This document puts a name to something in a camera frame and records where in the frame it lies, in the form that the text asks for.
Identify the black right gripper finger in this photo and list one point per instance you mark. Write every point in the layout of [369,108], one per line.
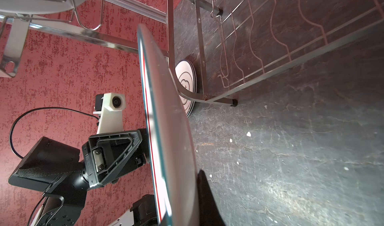
[209,214]

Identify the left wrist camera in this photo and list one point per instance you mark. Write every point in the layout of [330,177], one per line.
[109,107]

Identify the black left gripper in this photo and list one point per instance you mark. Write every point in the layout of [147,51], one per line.
[110,156]

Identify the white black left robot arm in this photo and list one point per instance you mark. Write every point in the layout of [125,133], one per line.
[65,174]

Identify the aluminium left corner post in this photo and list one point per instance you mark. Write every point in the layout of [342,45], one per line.
[141,8]

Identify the stainless steel dish rack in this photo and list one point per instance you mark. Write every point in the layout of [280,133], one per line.
[243,42]

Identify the white plate black emblem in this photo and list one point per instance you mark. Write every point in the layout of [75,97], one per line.
[187,76]

